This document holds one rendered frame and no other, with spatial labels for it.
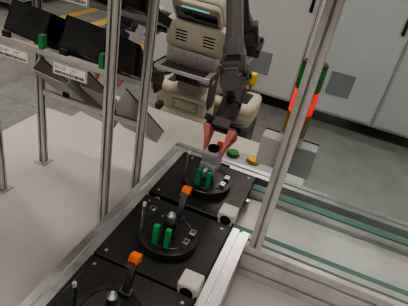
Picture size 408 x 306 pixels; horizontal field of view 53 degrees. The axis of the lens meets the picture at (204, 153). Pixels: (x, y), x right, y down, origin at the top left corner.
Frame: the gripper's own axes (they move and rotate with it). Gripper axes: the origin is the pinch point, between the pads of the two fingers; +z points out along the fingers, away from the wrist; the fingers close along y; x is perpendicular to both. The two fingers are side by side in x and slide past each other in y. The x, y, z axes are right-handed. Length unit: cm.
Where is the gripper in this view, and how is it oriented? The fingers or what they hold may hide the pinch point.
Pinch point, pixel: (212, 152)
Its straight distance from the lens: 109.2
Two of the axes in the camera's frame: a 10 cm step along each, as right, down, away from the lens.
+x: 1.5, 2.3, 9.6
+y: 9.2, 3.1, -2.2
